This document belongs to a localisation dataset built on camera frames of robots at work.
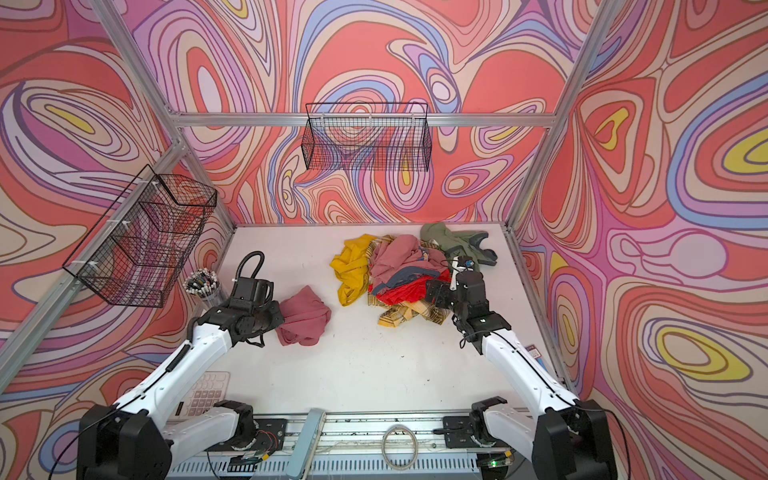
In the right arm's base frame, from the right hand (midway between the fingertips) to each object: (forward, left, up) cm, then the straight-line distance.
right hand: (442, 289), depth 85 cm
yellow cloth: (+14, +28, -7) cm, 32 cm away
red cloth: (+2, +9, -4) cm, 10 cm away
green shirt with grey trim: (+25, -10, -9) cm, 28 cm away
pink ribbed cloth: (-5, +39, -3) cm, 40 cm away
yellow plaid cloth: (-3, +13, -9) cm, 16 cm away
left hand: (-4, +46, -3) cm, 47 cm away
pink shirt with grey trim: (+11, +11, +2) cm, 16 cm away
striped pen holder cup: (+1, +67, +5) cm, 67 cm away
